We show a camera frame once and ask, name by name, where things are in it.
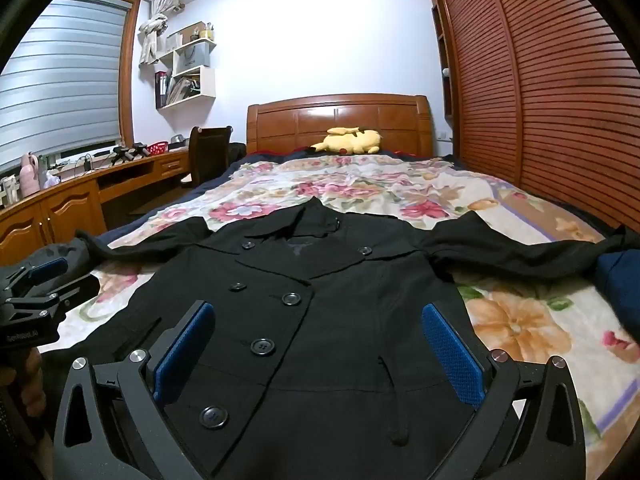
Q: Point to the person's left hand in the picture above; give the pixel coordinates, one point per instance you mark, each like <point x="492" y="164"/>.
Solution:
<point x="32" y="385"/>

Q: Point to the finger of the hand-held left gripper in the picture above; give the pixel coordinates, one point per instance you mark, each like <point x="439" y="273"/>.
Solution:
<point x="75" y="292"/>
<point x="47" y="266"/>

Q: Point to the leaning books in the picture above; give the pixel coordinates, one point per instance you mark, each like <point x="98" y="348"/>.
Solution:
<point x="182" y="90"/>

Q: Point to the black buttoned coat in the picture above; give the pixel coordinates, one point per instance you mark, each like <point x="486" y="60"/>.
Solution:
<point x="320" y="310"/>

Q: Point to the wooden desk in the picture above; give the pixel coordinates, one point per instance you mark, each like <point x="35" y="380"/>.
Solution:
<point x="65" y="205"/>

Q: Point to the metal pot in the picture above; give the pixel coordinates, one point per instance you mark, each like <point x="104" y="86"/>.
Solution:
<point x="178" y="139"/>

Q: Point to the yellow plush toy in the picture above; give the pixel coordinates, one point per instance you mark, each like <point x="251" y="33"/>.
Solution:
<point x="350" y="142"/>

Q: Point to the black binders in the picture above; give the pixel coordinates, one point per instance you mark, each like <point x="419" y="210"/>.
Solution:
<point x="161" y="89"/>

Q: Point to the floral plush blanket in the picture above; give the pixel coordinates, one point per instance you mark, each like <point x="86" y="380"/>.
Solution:
<point x="525" y="320"/>

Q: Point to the wooden louvered wardrobe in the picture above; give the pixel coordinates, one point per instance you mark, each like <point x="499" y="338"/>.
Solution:
<point x="550" y="85"/>

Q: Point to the dark grey jacket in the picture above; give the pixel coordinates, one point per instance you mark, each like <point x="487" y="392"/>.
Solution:
<point x="75" y="255"/>

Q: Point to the dark blue cloth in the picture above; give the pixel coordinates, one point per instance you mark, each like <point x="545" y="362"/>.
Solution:
<point x="620" y="285"/>

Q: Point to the window with grey blind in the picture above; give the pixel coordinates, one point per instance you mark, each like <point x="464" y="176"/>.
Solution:
<point x="60" y="85"/>

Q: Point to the tied beige curtain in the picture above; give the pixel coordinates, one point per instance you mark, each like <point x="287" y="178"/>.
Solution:
<point x="152" y="30"/>

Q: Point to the wooden bed headboard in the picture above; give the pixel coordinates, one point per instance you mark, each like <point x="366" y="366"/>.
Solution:
<point x="300" y="120"/>

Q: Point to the dark brown chair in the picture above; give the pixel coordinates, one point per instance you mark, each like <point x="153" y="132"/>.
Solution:
<point x="207" y="155"/>

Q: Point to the pink bottle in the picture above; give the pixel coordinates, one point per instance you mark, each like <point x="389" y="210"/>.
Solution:
<point x="29" y="175"/>

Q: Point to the red plastic basket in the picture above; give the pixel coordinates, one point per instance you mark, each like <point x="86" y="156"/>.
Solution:
<point x="157" y="148"/>

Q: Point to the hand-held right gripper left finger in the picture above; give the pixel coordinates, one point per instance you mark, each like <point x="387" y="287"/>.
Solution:
<point x="184" y="352"/>

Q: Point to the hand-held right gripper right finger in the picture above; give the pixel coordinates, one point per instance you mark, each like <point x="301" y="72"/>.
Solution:
<point x="452" y="355"/>

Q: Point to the grey paper bag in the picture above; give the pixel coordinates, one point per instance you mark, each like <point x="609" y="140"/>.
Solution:
<point x="195" y="55"/>

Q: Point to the black tripod stand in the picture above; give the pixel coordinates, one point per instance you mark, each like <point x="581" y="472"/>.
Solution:
<point x="129" y="154"/>

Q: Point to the white wall shelf unit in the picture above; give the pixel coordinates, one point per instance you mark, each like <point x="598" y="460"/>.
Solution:
<point x="207" y="85"/>

